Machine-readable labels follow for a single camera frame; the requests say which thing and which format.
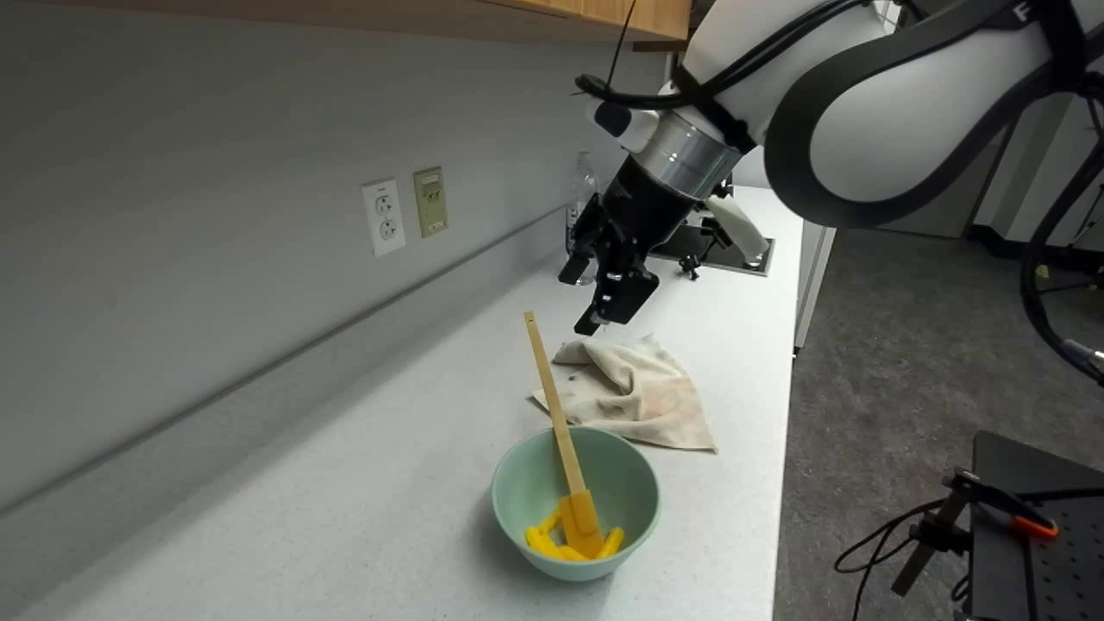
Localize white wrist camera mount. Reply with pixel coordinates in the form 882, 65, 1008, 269
667, 197, 777, 280

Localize mint green bowl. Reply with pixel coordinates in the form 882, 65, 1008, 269
491, 426, 663, 586

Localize wooden handled yellow spatula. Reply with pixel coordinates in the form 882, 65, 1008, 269
521, 309, 607, 563

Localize orange handled black clamp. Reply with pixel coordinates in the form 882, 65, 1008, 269
889, 471, 1064, 602

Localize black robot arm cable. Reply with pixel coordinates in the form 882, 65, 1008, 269
572, 0, 1104, 389

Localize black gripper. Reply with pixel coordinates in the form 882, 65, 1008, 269
560, 151, 705, 340

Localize black perforated table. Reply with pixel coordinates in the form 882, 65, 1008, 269
970, 430, 1104, 621

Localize black floor cable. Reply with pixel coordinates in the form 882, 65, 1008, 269
831, 494, 959, 621

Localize beige wall switch plate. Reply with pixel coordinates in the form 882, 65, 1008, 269
410, 164, 451, 242

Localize wooden wall cabinet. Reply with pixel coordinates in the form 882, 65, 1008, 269
65, 0, 692, 49

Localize white wall power outlet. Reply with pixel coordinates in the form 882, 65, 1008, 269
360, 175, 410, 264

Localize beige crumpled cloth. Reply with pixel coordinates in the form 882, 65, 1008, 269
528, 335, 717, 456

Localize yellow food pieces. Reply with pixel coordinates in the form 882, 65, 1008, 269
521, 497, 630, 568

